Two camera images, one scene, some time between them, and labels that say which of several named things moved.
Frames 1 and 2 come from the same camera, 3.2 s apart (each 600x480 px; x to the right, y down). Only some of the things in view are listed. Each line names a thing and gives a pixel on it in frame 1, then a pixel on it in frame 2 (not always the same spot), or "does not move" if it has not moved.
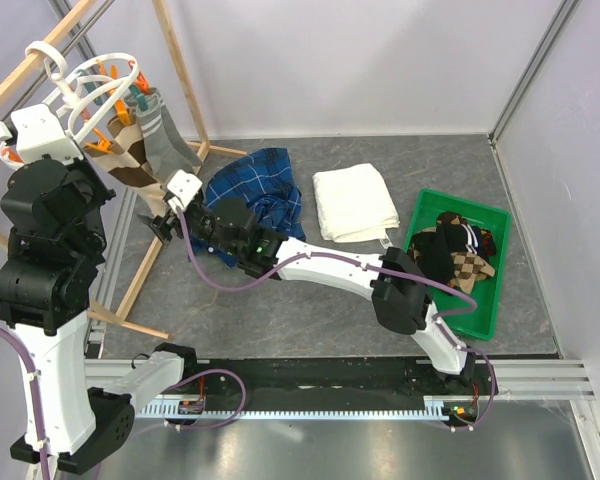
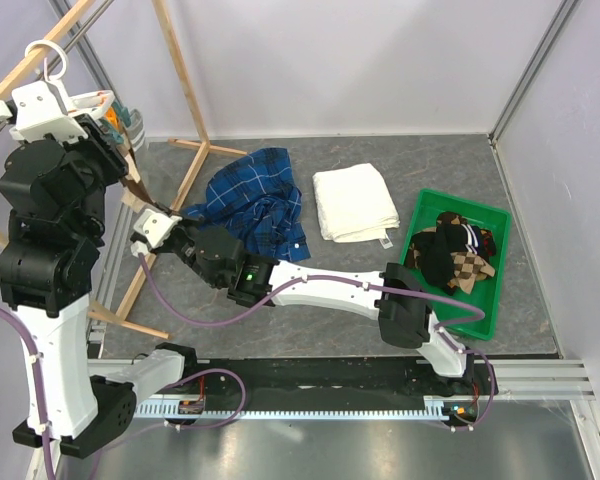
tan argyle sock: (468, 267) does not move
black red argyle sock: (487, 243) does not move
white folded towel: (354, 204) does not move
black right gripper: (163, 227) → (160, 248)
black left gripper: (80, 164) → (97, 142)
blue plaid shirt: (264, 177) does not move
